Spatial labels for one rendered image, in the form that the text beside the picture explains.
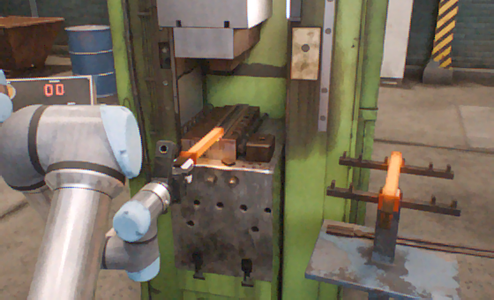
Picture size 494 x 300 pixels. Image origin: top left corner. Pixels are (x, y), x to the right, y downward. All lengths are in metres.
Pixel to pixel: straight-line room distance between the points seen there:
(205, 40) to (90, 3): 7.96
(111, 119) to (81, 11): 8.83
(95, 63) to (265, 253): 4.80
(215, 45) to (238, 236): 0.67
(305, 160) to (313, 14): 0.52
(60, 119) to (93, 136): 0.06
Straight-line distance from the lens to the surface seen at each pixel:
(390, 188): 1.14
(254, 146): 1.46
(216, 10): 1.39
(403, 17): 6.57
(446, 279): 1.34
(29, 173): 0.76
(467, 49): 7.30
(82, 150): 0.67
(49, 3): 10.00
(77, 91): 1.58
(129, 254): 1.02
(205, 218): 1.57
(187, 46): 1.44
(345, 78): 1.51
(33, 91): 1.61
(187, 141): 1.53
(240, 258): 1.63
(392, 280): 1.29
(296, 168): 1.62
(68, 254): 0.64
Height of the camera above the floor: 1.52
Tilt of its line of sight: 21 degrees down
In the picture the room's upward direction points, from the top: 1 degrees counter-clockwise
